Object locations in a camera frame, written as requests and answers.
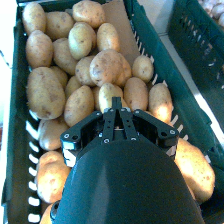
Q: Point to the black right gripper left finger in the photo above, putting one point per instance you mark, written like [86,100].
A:
[86,131]

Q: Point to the dark plastic potato crate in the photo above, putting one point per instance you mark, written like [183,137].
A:
[16,100]

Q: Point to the white garlic bulb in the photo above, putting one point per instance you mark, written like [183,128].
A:
[206,4]
[218,11]

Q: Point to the dark plastic garlic crate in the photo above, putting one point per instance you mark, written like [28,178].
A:
[196,50]

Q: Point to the large yellow-brown potato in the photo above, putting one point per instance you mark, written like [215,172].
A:
[195,170]
[45,93]

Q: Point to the white shelf blue edge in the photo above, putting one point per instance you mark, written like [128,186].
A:
[198,95]

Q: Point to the brown cardboard potato liner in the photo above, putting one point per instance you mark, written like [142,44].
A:
[120,23]

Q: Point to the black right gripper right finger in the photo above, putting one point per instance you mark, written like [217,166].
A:
[150,130]

